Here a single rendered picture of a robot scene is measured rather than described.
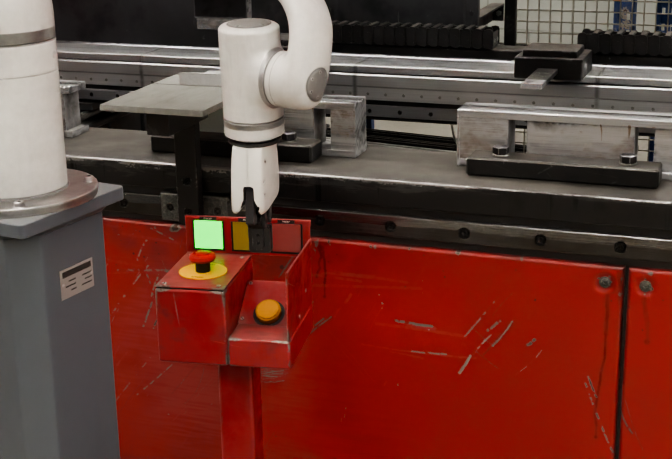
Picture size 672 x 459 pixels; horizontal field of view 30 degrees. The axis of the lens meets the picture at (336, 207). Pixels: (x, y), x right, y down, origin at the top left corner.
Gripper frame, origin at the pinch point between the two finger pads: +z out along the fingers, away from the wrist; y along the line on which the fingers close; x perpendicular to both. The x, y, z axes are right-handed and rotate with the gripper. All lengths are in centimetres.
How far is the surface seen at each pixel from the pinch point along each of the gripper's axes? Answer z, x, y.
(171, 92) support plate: -13.3, -21.4, -27.7
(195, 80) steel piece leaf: -13.8, -19.0, -33.5
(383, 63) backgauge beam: -9, 8, -66
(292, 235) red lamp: 3.7, 2.3, -10.2
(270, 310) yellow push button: 12.0, 0.6, -0.9
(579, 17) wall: 71, 42, -461
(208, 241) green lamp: 5.3, -11.2, -10.1
